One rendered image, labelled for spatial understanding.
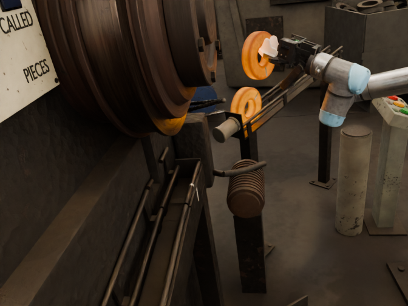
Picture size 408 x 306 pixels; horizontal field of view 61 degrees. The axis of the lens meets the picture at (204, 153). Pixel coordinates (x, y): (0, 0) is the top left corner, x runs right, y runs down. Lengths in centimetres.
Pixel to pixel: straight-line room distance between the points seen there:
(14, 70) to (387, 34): 260
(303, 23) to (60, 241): 304
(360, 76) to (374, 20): 177
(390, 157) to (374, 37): 135
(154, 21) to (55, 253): 37
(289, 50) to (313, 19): 226
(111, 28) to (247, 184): 78
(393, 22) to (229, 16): 142
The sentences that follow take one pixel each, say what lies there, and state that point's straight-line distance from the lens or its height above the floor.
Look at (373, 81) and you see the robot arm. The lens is 118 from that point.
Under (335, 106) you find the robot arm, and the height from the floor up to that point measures 79.
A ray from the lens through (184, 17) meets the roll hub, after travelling 59.
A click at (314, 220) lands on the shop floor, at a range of 186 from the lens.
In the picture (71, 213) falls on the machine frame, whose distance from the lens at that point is 62.
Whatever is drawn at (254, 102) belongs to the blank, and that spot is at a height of 72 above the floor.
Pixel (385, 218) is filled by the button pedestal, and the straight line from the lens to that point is 183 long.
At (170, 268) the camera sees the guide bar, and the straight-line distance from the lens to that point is 71.
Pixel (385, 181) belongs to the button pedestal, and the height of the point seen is 27.
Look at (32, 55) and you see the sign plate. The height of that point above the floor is 112.
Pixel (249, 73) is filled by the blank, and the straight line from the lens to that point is 117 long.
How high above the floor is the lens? 120
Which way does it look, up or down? 28 degrees down
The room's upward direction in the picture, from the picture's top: 9 degrees counter-clockwise
